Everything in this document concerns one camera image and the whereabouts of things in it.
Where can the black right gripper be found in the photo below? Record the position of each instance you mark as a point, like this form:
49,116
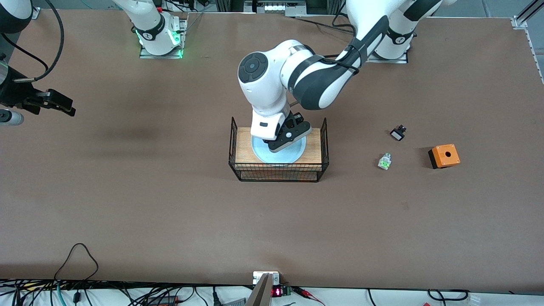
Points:
18,98

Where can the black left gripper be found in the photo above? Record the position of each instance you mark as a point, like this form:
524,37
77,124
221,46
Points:
294,120

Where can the light blue round plate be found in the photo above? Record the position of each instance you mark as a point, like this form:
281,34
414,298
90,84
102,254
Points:
293,156

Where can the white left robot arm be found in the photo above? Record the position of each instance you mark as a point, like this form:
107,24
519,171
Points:
263,85

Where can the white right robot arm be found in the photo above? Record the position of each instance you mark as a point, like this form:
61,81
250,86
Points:
148,29

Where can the black square white push button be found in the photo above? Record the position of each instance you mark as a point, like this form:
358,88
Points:
398,134

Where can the lit device behind table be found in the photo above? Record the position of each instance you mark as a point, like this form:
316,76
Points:
274,7

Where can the small silver box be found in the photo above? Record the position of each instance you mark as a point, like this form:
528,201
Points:
260,277

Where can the red LED display module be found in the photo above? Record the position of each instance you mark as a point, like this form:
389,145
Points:
278,292

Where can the red clip lead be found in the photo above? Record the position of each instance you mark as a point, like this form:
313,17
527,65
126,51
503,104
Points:
308,294

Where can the grey metal bar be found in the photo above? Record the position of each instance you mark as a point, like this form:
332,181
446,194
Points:
260,295

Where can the green push button switch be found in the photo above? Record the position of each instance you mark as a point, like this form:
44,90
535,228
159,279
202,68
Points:
384,162

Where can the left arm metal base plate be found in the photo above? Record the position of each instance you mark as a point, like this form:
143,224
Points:
386,61

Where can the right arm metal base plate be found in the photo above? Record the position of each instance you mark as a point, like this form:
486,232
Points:
161,56

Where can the orange button enclosure box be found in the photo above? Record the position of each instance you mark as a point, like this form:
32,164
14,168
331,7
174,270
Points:
446,156

